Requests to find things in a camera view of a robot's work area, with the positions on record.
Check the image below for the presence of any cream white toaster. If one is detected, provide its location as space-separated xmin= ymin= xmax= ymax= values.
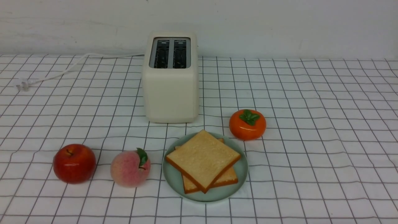
xmin=141 ymin=31 xmax=199 ymax=123

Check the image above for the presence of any orange persimmon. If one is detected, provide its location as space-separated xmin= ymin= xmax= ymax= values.
xmin=229 ymin=109 xmax=267 ymax=141

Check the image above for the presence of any light green round plate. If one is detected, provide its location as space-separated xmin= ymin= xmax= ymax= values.
xmin=162 ymin=132 xmax=248 ymax=203

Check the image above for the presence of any pink peach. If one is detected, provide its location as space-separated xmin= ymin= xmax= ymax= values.
xmin=110 ymin=148 xmax=151 ymax=188

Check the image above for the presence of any red apple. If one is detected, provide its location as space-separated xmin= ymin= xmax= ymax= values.
xmin=53 ymin=144 xmax=97 ymax=184

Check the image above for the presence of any white checkered tablecloth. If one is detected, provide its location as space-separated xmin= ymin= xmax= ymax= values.
xmin=0 ymin=55 xmax=398 ymax=224

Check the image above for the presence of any white power cable with plug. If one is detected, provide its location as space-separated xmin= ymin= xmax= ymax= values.
xmin=16 ymin=53 xmax=145 ymax=91

